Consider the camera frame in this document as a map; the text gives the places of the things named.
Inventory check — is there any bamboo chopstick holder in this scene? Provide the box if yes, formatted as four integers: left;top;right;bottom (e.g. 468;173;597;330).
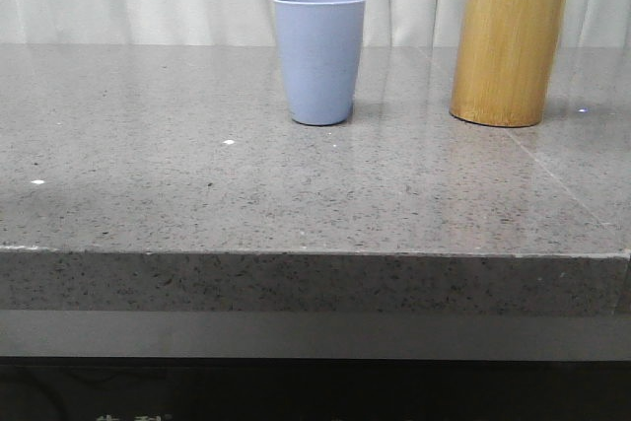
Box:
450;0;566;128

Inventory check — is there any blue plastic cup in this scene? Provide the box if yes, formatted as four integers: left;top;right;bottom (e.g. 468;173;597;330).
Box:
274;0;366;126

